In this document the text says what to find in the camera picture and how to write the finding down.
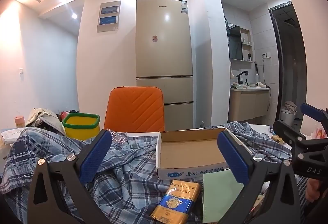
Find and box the green sponge pad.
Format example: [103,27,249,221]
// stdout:
[202,170,244,223]

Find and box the yellow blue cigarette pack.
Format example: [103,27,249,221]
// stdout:
[151,179,201,224]

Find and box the right hand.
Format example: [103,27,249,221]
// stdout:
[305,178,322,202]

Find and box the white trash can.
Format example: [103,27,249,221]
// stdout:
[279,101,297,126]

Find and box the red white plastic bag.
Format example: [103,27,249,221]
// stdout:
[310,126,327,139]

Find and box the dark bathroom door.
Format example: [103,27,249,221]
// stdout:
[269,1,307,131]

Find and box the beige bathroom vanity cabinet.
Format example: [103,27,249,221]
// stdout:
[228,87,270,122]

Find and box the white hair dryer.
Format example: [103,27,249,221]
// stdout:
[256,82,270,88]

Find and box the blue plaid shirt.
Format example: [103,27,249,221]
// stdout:
[0,121,308,224]

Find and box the black faucet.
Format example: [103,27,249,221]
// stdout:
[236,71,248,85]

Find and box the yellow bin green rim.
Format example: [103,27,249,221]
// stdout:
[62,113,100,141]

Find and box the beige clothes pile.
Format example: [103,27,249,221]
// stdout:
[26,108,66,136]

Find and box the red bag on floor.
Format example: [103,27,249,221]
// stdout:
[60,111,70,121]

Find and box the pink cup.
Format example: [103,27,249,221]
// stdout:
[15,116,25,128]

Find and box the rhinestone studded fabric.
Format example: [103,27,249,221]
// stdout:
[107,129,127,145]

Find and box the shallow cardboard box tray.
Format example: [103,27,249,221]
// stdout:
[156,127,243,180]

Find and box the mirror cabinet with shelves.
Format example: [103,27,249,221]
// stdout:
[227,23,254,62]

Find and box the orange quilted chair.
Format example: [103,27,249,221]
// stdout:
[104,86,165,133]

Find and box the beige three-door refrigerator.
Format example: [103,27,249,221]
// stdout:
[136,0,194,131]

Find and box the wall electrical panel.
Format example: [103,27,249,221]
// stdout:
[97,1,121,32]

